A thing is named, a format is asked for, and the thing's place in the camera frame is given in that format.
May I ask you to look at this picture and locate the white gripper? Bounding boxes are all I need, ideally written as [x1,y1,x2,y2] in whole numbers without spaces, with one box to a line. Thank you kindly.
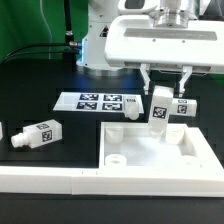
[105,15,224,97]

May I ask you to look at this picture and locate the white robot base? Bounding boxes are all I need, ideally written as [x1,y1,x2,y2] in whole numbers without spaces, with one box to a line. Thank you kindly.
[76,0,130,76]

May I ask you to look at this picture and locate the white square tabletop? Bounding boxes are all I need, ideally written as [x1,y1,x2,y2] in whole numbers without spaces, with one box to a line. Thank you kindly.
[99,122,224,179]

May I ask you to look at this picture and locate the white part at left edge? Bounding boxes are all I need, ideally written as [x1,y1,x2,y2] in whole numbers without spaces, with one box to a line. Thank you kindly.
[0,122,3,141]

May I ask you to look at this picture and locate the white L-shaped obstacle fence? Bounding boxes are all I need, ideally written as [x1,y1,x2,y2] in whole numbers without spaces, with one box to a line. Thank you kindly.
[0,166,224,198]

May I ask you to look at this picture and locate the white marker base plate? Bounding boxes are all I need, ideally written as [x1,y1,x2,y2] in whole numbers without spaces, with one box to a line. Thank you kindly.
[53,92,145,116]

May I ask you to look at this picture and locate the black cables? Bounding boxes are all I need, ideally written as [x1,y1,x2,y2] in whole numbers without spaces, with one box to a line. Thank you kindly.
[0,41,83,66]

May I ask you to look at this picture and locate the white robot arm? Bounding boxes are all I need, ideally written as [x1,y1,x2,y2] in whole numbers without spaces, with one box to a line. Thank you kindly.
[105,0,224,94]

